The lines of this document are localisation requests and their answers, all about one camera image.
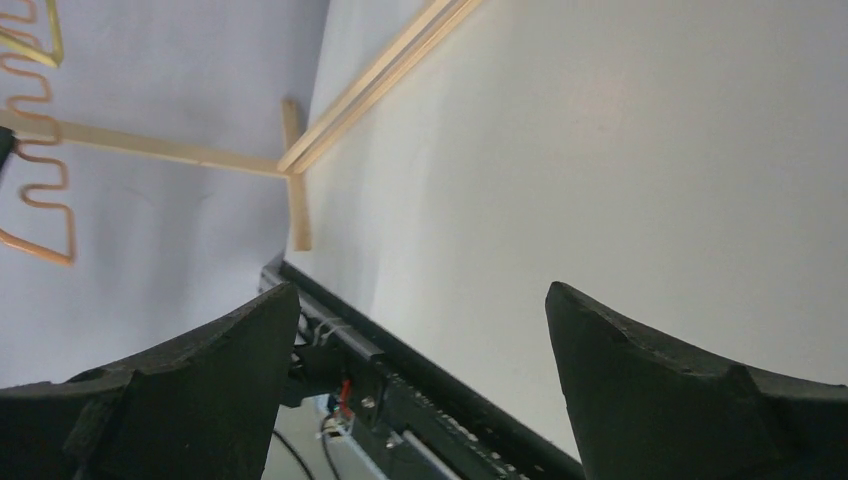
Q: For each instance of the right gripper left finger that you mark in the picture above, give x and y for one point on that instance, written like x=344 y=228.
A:
x=202 y=405

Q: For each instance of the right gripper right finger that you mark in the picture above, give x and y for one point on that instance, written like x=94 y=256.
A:
x=645 y=405

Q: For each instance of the wooden clothes rack frame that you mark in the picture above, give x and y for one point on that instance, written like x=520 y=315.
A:
x=22 y=127

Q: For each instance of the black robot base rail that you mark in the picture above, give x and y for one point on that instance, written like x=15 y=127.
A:
x=407 y=417

